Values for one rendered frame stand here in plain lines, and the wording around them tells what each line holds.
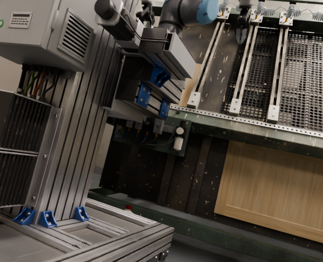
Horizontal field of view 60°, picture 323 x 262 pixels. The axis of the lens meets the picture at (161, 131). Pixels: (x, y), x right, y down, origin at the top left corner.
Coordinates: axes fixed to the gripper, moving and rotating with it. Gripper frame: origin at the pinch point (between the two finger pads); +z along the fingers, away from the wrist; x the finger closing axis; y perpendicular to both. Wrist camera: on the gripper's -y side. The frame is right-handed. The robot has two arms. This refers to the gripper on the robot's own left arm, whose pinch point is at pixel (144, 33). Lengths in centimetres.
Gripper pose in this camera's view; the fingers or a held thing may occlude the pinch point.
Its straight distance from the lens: 209.5
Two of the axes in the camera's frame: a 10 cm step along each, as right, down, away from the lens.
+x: -8.9, -1.8, 4.2
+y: 4.6, -3.0, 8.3
